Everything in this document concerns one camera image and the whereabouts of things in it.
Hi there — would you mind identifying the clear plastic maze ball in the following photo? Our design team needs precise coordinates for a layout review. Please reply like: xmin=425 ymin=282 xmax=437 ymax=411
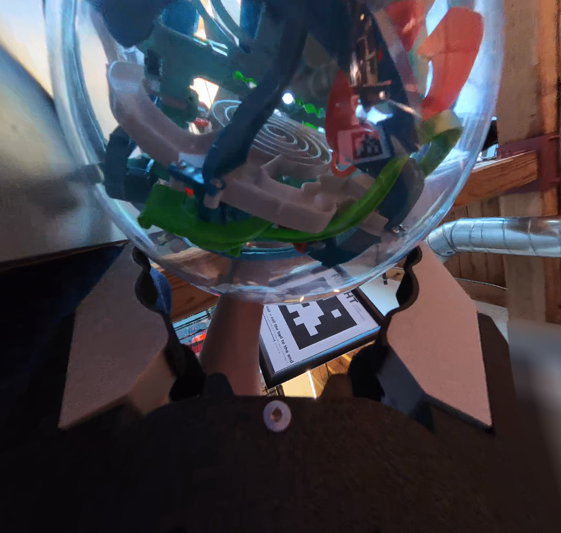
xmin=44 ymin=0 xmax=505 ymax=304

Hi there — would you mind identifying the wooden beam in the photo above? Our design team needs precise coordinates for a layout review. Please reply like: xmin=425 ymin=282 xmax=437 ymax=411
xmin=456 ymin=133 xmax=561 ymax=206

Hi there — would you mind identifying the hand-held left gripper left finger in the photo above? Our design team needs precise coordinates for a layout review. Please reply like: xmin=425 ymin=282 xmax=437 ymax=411
xmin=58 ymin=246 xmax=177 ymax=429

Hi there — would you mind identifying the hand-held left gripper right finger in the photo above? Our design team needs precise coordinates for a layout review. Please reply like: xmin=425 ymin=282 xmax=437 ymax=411
xmin=378 ymin=246 xmax=494 ymax=428

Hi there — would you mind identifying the black framed task sign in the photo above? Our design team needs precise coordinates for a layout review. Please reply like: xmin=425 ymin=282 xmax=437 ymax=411
xmin=259 ymin=274 xmax=383 ymax=390

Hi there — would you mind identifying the silver metal duct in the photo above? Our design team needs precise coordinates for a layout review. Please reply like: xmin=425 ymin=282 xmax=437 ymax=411
xmin=427 ymin=217 xmax=561 ymax=263

